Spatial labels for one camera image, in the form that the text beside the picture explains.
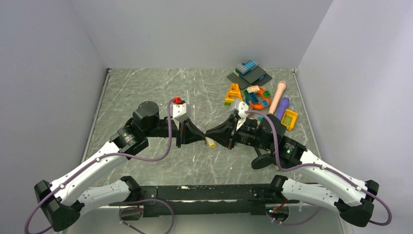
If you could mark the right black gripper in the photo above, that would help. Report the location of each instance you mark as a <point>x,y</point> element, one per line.
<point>225,132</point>

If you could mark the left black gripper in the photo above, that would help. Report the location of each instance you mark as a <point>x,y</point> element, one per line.
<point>189,132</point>

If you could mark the yellow key tag with keyring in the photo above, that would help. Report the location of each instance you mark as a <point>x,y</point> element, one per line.
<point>210,142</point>

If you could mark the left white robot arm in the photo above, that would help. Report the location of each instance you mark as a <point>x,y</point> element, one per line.
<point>64,200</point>

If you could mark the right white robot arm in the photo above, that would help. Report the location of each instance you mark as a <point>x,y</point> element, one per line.
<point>351,198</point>

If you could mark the orange triangular toy block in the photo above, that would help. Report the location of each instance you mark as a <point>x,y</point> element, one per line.
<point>233,93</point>

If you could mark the black microphone stand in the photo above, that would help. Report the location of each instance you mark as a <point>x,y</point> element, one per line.
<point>263,160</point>

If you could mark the blue grey lego stack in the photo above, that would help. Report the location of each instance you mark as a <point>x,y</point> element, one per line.
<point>242,69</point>

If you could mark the dark grey lego baseplate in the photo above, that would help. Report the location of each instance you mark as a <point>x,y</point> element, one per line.
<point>258,76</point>

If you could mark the purple toy microphone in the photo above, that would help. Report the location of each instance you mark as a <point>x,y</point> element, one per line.
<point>283,105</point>

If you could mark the yellow window toy block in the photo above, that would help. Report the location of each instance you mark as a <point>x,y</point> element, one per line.
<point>289,119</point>

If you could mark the pink toy microphone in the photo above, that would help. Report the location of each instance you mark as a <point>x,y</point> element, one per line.
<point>282,85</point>

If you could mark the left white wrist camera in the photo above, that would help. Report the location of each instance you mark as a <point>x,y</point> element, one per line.
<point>181,111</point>

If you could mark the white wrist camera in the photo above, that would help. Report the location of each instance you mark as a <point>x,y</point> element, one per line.
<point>239,108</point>
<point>181,111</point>

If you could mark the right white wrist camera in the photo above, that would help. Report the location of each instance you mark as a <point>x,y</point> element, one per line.
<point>239,108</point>

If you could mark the orange ring toy with bricks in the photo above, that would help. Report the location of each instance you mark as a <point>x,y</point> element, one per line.
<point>259,99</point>

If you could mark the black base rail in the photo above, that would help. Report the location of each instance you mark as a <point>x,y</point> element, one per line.
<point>253,199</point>

